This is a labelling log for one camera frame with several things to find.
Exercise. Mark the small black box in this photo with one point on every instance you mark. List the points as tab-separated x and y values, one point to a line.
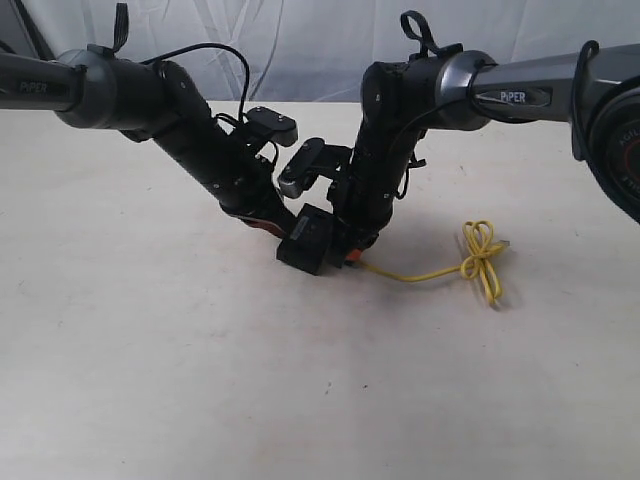
305	246

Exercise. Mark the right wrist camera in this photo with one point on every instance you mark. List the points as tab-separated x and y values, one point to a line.
314	159

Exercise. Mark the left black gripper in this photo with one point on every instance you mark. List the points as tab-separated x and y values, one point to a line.
229	166

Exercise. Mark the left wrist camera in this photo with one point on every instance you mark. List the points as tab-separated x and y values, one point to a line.
273	126

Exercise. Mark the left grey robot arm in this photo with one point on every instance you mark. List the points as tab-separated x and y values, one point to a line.
159	101

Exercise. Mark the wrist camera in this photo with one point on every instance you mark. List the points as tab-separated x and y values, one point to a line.
273	126
314	159

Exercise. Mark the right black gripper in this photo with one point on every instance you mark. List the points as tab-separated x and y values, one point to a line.
362	199

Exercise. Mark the white backdrop curtain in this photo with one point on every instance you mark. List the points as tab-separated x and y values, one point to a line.
316	51

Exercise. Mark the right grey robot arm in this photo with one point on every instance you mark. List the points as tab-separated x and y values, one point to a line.
595	91

